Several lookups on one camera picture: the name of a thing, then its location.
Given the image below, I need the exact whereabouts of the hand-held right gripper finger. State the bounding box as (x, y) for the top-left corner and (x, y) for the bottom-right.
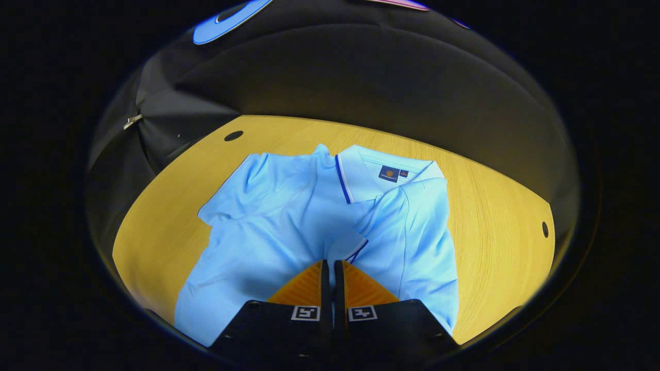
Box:
(333, 260), (459, 362)
(210, 260), (333, 362)

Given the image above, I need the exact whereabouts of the light blue T-shirt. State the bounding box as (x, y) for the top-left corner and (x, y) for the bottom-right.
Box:
(174, 144), (459, 347)

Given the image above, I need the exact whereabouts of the black backdrop cloth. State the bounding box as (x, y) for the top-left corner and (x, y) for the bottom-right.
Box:
(85, 0), (581, 248)

